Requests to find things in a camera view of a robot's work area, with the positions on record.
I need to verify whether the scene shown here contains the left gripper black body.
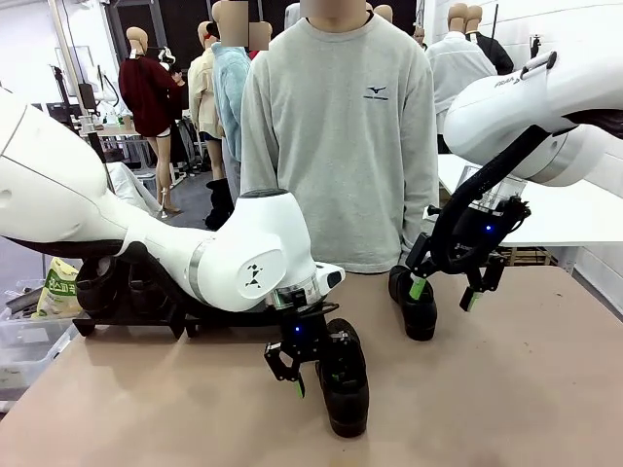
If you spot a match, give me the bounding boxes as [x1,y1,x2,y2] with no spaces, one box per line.
[279,309,329,365]

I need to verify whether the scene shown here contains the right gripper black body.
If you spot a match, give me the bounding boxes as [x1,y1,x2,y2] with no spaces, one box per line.
[431,204,518,272]

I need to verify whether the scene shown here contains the person's right forearm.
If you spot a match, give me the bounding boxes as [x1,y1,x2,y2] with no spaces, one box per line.
[239,145,281,196]

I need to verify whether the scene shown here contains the person's left forearm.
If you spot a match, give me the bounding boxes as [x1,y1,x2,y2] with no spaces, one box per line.
[401,160,439,254]

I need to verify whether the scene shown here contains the wooden slat crate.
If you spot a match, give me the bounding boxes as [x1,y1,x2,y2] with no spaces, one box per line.
[498,245,559,268]

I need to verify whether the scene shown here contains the black boots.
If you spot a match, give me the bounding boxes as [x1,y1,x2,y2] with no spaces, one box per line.
[203,177,239,233]

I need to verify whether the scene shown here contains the person in grey sweatshirt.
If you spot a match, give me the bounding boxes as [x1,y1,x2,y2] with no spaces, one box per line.
[239,0,439,274]

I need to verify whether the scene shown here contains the mannequin in white shirt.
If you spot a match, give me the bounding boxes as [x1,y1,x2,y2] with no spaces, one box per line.
[427,3,498,123]

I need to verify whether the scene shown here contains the mannequin in black jacket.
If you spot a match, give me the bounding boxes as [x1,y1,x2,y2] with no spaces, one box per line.
[465,5,516,77]

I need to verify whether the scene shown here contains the white draped cover cloth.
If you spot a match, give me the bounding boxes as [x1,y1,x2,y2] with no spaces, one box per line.
[104,161,165,220]

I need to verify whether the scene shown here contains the yellow green printed bag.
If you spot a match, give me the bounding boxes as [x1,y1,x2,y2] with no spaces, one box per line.
[31,256,84,320]

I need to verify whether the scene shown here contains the translucent plastic bin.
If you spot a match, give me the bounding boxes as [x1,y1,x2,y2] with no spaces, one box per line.
[0,291,79,390]

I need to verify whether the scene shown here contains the figure in light blue fleece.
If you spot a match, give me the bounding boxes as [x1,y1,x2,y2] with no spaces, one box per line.
[211,0,254,196]

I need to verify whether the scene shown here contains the mannequin in beige shirt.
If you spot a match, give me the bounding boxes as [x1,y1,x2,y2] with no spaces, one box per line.
[187,21,228,181]

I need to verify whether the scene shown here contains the wooden top desk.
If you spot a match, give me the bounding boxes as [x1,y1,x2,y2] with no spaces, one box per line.
[80,124,157,166]

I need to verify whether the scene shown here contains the black and grey leaning pole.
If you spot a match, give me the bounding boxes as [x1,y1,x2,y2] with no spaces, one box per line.
[87,130,121,196]

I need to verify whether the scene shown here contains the person in dark top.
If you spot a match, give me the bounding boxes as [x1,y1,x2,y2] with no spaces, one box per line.
[167,67,192,121]

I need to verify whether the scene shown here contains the mannequin in maroon sweater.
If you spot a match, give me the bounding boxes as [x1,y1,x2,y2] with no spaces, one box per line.
[118,26,189,218]

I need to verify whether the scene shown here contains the figure in red jacket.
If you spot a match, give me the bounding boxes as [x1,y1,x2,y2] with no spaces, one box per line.
[247,21,273,59]

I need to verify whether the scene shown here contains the left arm black cable sleeve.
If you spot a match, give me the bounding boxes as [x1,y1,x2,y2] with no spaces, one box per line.
[0,235,342,327]

